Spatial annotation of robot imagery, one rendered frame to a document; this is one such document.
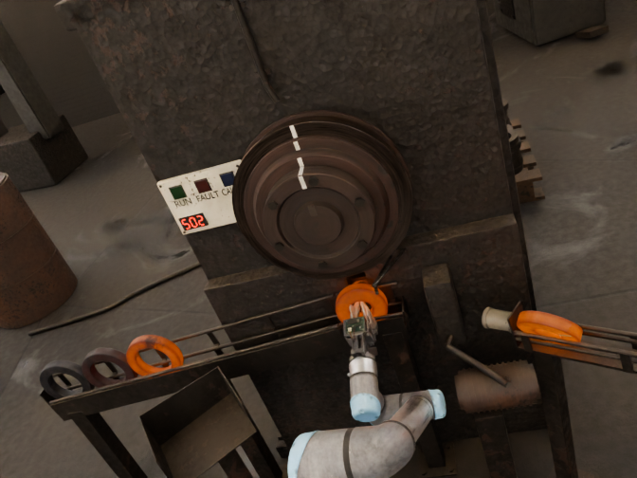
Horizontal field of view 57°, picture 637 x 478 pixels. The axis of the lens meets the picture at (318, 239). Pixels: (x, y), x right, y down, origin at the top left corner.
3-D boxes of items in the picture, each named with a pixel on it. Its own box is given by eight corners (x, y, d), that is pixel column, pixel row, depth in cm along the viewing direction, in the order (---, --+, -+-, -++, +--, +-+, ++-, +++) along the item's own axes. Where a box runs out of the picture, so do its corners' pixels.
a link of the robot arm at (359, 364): (380, 380, 159) (352, 385, 161) (379, 365, 162) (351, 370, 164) (373, 369, 154) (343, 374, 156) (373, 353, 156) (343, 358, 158)
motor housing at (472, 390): (482, 470, 200) (451, 360, 173) (549, 463, 195) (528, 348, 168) (487, 506, 190) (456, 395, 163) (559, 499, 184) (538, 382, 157)
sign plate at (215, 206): (185, 231, 179) (158, 180, 170) (263, 212, 173) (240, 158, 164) (182, 235, 178) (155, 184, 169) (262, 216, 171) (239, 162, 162)
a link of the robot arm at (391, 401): (409, 429, 160) (397, 414, 152) (371, 432, 164) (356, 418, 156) (409, 401, 165) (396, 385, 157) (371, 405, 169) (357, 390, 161)
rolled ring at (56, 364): (68, 360, 197) (73, 354, 199) (27, 374, 202) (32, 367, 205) (101, 396, 205) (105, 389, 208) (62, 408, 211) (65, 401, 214)
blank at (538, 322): (546, 331, 159) (542, 343, 158) (506, 308, 153) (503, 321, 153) (596, 335, 146) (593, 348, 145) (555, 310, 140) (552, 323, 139)
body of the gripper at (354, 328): (368, 312, 163) (371, 351, 155) (375, 327, 169) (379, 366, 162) (341, 318, 165) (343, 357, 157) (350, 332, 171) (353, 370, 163)
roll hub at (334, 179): (286, 268, 160) (248, 180, 146) (387, 247, 153) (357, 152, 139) (283, 281, 155) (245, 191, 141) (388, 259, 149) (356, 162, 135)
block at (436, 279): (437, 324, 184) (420, 265, 172) (463, 320, 182) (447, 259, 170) (440, 348, 175) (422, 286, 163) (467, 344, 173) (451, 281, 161)
